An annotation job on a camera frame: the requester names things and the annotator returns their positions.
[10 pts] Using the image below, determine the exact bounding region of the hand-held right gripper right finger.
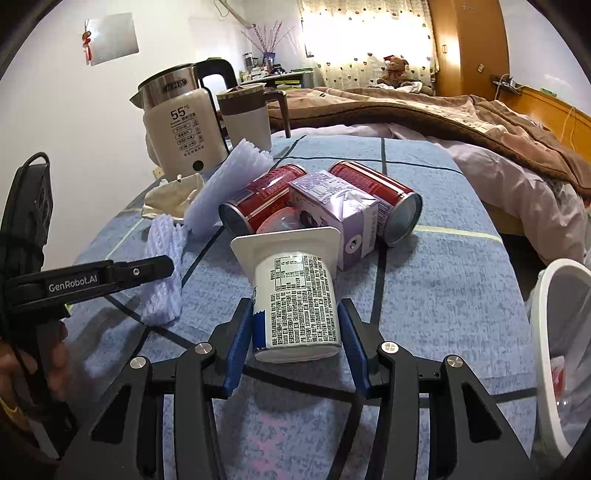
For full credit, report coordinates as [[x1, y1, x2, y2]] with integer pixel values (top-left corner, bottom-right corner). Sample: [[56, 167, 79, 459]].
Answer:
[[339, 298, 541, 480]]

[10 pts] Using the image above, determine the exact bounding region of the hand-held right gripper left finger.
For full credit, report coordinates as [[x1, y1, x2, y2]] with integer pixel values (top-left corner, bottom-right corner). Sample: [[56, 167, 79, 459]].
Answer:
[[58, 298, 254, 480]]

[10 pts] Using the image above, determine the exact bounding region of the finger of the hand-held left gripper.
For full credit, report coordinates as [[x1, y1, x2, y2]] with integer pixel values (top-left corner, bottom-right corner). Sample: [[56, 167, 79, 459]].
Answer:
[[111, 255, 176, 290]]

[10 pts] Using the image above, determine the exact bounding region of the small white foam net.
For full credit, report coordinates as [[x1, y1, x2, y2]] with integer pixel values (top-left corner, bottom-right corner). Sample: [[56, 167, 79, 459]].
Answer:
[[141, 215, 189, 326]]

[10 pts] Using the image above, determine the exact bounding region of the white yogurt cup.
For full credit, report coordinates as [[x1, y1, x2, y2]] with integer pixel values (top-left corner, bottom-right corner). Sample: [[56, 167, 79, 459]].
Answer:
[[230, 226, 343, 364]]

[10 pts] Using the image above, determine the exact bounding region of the cream cloth bag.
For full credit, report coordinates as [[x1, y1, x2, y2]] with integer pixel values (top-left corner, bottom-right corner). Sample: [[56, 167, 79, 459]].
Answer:
[[141, 173, 205, 219]]

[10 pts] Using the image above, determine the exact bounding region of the large white foam net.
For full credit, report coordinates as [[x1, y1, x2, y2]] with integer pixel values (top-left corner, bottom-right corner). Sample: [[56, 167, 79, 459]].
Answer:
[[185, 138, 274, 237]]

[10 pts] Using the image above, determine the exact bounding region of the purple milk carton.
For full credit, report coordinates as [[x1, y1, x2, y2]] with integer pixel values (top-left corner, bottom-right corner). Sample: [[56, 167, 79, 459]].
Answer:
[[288, 170, 380, 271]]

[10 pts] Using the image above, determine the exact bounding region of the clear plastic cup red lid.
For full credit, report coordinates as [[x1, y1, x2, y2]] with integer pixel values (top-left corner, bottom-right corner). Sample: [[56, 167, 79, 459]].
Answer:
[[256, 206, 306, 232]]

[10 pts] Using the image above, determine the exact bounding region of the red drink can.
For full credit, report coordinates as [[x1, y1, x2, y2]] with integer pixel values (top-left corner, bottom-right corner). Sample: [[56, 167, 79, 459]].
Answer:
[[328, 160, 424, 247], [218, 164, 309, 236]]

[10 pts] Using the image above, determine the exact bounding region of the white trash bin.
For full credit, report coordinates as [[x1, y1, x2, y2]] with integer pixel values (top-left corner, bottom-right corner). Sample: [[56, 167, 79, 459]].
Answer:
[[526, 258, 591, 467]]

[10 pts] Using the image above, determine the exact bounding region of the person's left hand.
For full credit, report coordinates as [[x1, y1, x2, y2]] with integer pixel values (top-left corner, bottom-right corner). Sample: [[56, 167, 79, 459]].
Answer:
[[0, 322, 71, 407]]

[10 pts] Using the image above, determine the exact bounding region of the blue checked tablecloth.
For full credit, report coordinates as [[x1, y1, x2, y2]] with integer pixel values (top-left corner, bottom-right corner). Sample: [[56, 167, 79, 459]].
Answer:
[[60, 134, 539, 480]]

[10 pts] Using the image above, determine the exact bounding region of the steel and cream electric kettle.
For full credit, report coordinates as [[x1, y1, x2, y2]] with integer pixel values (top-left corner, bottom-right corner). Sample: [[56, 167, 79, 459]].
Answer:
[[129, 58, 238, 178]]

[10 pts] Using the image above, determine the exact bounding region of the white mug brown lid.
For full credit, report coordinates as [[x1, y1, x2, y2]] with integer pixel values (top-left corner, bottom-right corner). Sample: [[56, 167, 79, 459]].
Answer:
[[216, 83, 293, 151]]

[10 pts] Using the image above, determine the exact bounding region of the tan bed base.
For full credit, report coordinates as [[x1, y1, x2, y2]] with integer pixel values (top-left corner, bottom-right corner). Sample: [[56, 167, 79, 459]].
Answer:
[[487, 203, 527, 237]]

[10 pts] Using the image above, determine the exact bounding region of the translucent bin liner bag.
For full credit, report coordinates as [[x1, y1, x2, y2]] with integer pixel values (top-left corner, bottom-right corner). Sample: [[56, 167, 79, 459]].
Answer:
[[526, 272, 591, 444]]

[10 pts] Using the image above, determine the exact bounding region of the cluttered background desk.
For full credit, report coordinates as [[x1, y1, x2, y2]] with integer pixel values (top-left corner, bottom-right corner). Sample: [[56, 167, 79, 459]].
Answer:
[[238, 67, 319, 90]]

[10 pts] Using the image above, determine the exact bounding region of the brown blanket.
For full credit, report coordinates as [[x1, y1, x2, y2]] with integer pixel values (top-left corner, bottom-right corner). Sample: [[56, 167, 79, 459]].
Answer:
[[268, 85, 591, 201]]

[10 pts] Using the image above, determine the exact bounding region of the vase with purple branches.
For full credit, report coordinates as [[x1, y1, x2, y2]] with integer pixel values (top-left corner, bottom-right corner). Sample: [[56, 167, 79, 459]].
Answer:
[[242, 21, 296, 65]]

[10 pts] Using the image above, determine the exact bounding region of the brown teddy bear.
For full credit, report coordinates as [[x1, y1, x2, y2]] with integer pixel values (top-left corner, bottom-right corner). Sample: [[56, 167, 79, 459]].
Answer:
[[376, 54, 435, 95]]

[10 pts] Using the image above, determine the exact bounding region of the wooden headboard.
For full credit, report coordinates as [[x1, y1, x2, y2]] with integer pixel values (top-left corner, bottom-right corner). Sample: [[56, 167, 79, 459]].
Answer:
[[492, 85, 591, 153]]

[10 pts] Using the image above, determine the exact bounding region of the patterned window curtain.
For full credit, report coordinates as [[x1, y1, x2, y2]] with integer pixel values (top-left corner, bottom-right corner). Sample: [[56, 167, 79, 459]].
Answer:
[[298, 0, 439, 88]]

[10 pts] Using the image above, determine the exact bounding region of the wooden wardrobe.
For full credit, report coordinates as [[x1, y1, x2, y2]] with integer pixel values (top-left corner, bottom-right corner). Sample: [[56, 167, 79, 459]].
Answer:
[[427, 0, 509, 100]]

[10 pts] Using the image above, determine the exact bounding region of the silver wall sheet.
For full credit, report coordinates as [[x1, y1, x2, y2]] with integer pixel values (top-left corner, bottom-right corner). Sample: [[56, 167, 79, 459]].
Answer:
[[85, 12, 139, 66]]

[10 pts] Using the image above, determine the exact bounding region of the white wall pipe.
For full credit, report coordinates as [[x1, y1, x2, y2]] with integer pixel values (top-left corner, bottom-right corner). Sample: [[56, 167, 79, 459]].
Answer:
[[217, 0, 259, 28]]

